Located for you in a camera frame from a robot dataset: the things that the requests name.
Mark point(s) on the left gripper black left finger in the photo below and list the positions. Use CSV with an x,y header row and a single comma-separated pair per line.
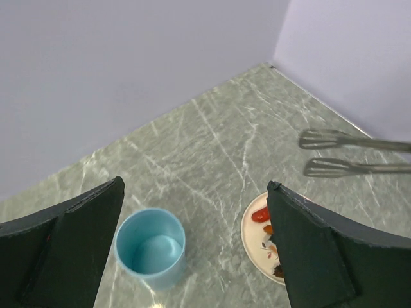
x,y
56,257

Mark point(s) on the red sausage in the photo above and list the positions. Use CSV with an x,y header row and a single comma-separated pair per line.
x,y
260,216

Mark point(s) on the orange fried shrimp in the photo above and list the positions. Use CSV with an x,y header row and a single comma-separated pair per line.
x,y
268,229

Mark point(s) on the pink round plate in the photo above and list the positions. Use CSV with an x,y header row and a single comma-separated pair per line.
x,y
257,244

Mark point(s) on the light blue cylindrical container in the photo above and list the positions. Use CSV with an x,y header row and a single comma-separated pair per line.
x,y
150,246

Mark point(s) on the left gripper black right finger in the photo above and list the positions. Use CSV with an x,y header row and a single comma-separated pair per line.
x,y
329,260

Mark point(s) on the steel serving tongs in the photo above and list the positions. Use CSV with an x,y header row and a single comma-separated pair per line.
x,y
341,154

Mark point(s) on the dark brown fried piece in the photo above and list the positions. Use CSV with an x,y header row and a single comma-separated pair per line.
x,y
278,272

